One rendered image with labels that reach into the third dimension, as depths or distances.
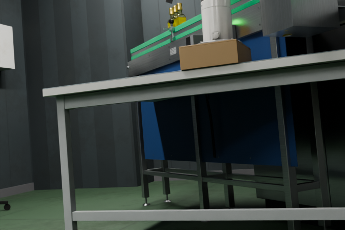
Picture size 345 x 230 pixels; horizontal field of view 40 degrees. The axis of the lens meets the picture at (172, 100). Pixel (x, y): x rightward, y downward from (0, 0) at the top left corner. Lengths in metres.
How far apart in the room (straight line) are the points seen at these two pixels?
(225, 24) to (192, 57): 0.18
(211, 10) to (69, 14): 3.34
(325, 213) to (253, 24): 0.88
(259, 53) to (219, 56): 0.41
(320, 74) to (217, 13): 0.46
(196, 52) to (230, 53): 0.13
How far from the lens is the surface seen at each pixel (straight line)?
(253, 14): 2.18
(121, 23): 4.76
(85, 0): 5.02
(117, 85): 1.96
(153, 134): 3.20
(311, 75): 1.77
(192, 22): 2.69
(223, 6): 1.90
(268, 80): 1.79
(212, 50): 1.80
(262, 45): 2.15
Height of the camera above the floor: 0.53
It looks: 3 degrees up
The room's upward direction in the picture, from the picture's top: 5 degrees counter-clockwise
